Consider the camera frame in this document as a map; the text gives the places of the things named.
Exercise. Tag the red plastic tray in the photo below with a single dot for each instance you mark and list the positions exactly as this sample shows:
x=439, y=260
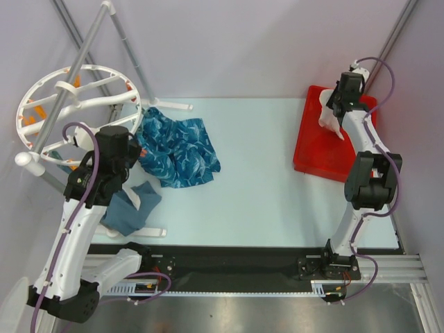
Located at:
x=319, y=152

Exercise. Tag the white round clip hanger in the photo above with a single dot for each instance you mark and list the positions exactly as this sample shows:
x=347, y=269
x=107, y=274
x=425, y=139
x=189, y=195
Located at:
x=79, y=114

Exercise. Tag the grey blue sock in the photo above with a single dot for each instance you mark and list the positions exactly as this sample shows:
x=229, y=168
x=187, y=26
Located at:
x=132, y=208

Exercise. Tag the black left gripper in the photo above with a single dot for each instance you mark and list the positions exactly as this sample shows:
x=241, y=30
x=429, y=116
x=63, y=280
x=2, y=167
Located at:
x=134, y=151

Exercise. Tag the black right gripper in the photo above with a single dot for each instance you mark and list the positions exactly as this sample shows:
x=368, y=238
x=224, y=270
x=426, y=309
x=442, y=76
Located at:
x=339, y=105

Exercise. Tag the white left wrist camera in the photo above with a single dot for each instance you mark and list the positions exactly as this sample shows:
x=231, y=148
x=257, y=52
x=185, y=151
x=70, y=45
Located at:
x=80, y=136

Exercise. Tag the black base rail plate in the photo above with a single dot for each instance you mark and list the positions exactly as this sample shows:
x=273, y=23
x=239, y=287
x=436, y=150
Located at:
x=228, y=269

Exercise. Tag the blue patterned cloth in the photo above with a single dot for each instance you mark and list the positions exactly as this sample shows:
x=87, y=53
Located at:
x=179, y=152

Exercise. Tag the grey drying rack frame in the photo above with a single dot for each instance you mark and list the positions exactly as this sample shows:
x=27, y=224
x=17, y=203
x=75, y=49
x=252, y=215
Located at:
x=30, y=159

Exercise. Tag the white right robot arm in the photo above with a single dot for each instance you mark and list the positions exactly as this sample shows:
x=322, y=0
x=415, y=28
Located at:
x=373, y=179

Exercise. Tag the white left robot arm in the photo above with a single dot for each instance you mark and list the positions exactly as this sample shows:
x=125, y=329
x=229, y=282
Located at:
x=62, y=290

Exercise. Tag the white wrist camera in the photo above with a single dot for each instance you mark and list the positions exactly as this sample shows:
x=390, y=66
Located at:
x=355, y=67
x=80, y=136

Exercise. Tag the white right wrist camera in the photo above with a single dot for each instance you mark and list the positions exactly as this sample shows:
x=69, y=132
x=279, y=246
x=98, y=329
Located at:
x=355, y=67

